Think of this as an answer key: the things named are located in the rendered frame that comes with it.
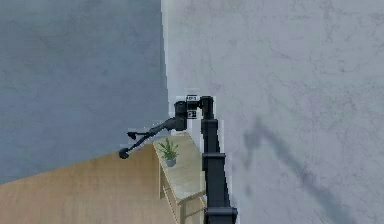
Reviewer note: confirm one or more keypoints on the light wooden table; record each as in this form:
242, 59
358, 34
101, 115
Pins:
183, 170

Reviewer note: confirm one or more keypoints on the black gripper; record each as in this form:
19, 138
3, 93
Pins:
180, 116

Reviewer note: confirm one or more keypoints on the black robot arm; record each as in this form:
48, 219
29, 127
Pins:
215, 173

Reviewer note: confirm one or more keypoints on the green potted house plant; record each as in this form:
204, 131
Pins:
169, 153

